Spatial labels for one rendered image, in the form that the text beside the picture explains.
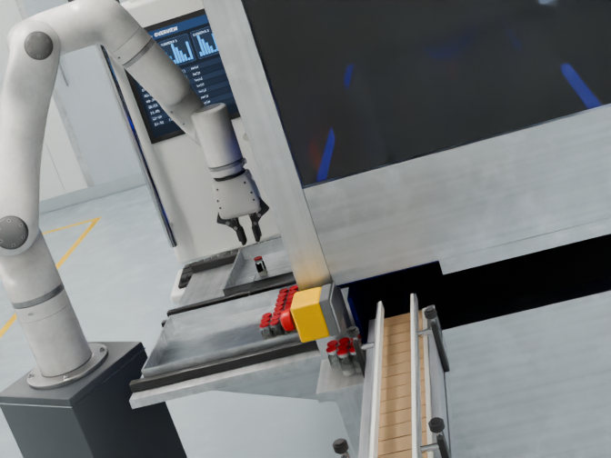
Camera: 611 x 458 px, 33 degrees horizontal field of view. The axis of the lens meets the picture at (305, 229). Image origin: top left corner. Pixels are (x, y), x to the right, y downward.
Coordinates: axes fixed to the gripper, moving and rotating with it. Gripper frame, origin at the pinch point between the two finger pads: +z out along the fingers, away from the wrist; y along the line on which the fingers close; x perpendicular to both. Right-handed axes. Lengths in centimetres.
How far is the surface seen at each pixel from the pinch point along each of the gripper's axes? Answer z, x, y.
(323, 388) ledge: 11, 64, -20
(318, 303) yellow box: -4, 61, -23
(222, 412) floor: 100, -108, 59
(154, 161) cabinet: -13, -47, 31
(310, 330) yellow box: 1, 61, -21
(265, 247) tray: 8.9, -13.9, 0.7
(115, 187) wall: 97, -502, 215
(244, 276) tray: 10.9, -2.1, 5.1
